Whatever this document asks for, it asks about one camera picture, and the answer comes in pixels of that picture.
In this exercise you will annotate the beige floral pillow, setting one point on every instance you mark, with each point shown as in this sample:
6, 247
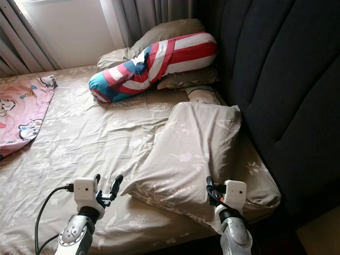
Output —
196, 146

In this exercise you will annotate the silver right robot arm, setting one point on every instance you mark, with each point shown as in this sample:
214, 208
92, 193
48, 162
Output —
235, 236

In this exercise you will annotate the bed with beige floral sheet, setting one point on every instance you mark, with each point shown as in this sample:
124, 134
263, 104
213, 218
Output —
85, 143

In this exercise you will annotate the small cream printed pillow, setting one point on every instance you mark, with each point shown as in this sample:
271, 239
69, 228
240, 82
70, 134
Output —
204, 95

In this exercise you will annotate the pink cartoon print blanket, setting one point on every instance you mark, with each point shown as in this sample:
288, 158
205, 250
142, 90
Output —
17, 106

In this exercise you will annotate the plain beige pillow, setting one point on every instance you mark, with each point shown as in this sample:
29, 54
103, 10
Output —
191, 78
111, 58
172, 28

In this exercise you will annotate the red white blue bolster pillow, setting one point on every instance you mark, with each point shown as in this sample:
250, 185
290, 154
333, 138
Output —
167, 54

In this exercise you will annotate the dark padded headboard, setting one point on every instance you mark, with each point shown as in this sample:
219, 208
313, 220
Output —
281, 69

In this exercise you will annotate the grey curtain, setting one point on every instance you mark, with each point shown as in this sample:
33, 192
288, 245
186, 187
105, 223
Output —
146, 15
16, 45

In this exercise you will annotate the bright window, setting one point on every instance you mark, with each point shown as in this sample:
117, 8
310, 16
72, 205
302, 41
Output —
61, 2

